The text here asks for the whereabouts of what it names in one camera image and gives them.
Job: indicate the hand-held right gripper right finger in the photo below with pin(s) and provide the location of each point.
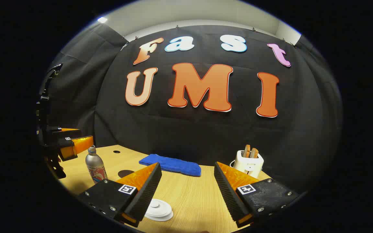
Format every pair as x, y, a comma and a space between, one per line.
227, 194

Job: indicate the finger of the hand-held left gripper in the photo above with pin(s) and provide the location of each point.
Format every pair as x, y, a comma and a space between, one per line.
62, 132
76, 145

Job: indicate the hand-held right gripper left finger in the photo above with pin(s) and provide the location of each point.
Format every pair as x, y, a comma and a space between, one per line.
147, 191

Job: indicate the silver water bottle printed label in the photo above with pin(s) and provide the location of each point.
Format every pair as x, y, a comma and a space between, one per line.
95, 165

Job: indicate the dark round coaster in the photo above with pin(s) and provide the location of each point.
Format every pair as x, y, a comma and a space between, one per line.
124, 173

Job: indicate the white saucer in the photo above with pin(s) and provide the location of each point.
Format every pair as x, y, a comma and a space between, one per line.
160, 219

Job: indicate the white toaster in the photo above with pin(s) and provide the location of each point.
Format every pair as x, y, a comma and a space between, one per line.
248, 165

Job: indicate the blue towel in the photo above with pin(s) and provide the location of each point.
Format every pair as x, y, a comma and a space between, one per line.
173, 165

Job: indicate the toast slice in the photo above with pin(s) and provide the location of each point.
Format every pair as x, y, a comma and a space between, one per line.
247, 150
254, 152

